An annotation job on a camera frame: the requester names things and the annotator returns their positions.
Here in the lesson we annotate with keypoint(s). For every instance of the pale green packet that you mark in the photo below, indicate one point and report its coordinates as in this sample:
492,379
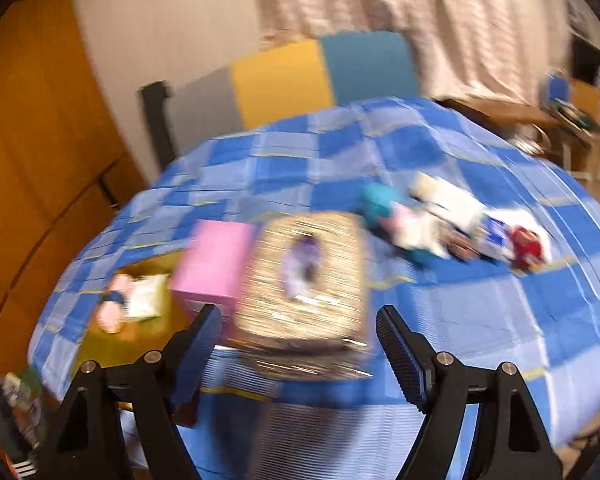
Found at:
144,297

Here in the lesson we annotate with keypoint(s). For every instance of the wooden desk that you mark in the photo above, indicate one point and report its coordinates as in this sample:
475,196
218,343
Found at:
500,112

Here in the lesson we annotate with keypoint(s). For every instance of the blue checked bed sheet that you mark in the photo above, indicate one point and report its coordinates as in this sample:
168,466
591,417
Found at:
480,310

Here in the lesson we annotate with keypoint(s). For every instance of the blue and white packet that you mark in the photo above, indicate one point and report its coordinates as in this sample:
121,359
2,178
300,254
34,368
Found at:
497,237

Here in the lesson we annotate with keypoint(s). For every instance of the pink box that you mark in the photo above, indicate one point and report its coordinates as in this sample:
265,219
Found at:
212,260

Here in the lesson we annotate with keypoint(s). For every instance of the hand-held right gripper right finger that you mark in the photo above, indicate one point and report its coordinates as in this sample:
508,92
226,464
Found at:
402,360

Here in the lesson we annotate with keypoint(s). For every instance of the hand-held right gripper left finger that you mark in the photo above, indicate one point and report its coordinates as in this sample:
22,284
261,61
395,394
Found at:
200,352

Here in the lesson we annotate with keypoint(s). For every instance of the white pouch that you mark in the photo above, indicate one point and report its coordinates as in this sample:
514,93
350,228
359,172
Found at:
450,200

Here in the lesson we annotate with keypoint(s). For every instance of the pink soft item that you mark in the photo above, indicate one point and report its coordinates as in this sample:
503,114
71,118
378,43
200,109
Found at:
111,307

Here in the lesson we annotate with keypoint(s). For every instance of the beige curtain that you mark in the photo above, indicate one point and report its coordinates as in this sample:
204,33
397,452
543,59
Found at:
380,0

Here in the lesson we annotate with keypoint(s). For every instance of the brown satin scrunchie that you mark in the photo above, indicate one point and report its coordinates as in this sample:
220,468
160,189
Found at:
462,247

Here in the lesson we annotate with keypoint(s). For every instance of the red soft toy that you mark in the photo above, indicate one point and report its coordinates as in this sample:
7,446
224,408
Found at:
527,247

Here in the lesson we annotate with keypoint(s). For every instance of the grey yellow blue headboard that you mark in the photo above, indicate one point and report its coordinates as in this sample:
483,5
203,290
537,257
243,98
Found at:
280,80

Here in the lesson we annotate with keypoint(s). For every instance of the wooden wardrobe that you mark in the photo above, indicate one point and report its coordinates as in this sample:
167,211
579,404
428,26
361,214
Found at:
30,135

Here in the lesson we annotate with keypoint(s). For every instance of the glittery gold tissue box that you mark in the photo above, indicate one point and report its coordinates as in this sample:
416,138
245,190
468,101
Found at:
280,320

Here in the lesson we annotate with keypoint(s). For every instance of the white and pink plush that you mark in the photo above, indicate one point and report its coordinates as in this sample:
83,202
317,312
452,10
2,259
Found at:
420,235

